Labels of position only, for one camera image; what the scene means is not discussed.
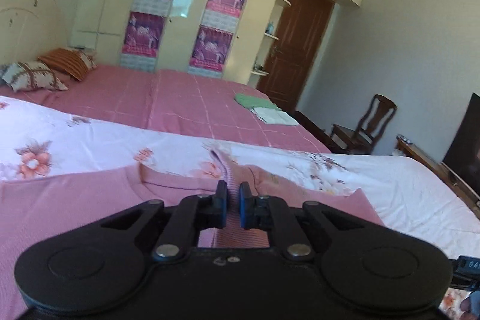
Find folded green cloth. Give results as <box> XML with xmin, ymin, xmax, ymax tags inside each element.
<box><xmin>234</xmin><ymin>93</ymin><xmax>280</xmax><ymax>110</ymax></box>

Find floral patterned pillow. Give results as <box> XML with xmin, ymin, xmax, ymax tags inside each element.
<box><xmin>1</xmin><ymin>62</ymin><xmax>68</xmax><ymax>92</ymax></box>

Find lower left purple poster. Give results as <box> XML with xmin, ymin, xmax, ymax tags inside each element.
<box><xmin>120</xmin><ymin>11</ymin><xmax>164</xmax><ymax>72</ymax></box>

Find person's right hand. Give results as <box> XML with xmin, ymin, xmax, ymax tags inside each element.
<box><xmin>460</xmin><ymin>291</ymin><xmax>480</xmax><ymax>320</ymax></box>

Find wooden tv cabinet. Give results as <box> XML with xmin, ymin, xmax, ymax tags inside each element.
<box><xmin>395</xmin><ymin>135</ymin><xmax>479</xmax><ymax>218</ymax></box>

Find brown wooden door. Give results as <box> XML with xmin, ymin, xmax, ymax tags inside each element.
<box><xmin>262</xmin><ymin>0</ymin><xmax>335</xmax><ymax>112</ymax></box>

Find black television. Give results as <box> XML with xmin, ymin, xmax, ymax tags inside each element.
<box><xmin>442</xmin><ymin>93</ymin><xmax>480</xmax><ymax>196</ymax></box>

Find pink knit sweater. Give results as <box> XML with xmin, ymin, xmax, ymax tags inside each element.
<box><xmin>1</xmin><ymin>150</ymin><xmax>381</xmax><ymax>319</ymax></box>

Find folded white cloth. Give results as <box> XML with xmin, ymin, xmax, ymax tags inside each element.
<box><xmin>250</xmin><ymin>107</ymin><xmax>299</xmax><ymax>126</ymax></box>

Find lower right purple poster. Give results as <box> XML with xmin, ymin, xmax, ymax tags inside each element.
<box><xmin>188</xmin><ymin>26</ymin><xmax>233</xmax><ymax>79</ymax></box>

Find orange striped pillow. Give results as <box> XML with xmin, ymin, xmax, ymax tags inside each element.
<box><xmin>37</xmin><ymin>48</ymin><xmax>97</xmax><ymax>82</ymax></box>

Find cream round headboard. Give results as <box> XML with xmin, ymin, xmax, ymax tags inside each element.
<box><xmin>0</xmin><ymin>0</ymin><xmax>68</xmax><ymax>64</ymax></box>

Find white floral bed sheet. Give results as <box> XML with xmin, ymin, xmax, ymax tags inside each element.
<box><xmin>0</xmin><ymin>94</ymin><xmax>480</xmax><ymax>320</ymax></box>

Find upper right purple poster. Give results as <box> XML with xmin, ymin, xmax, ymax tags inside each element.
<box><xmin>202</xmin><ymin>0</ymin><xmax>246</xmax><ymax>33</ymax></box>

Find dark wooden chair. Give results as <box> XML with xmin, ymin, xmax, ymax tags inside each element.
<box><xmin>330</xmin><ymin>94</ymin><xmax>397</xmax><ymax>155</ymax></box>

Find pink checked bed cover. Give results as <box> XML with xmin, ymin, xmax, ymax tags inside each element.
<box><xmin>1</xmin><ymin>66</ymin><xmax>329</xmax><ymax>154</ymax></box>

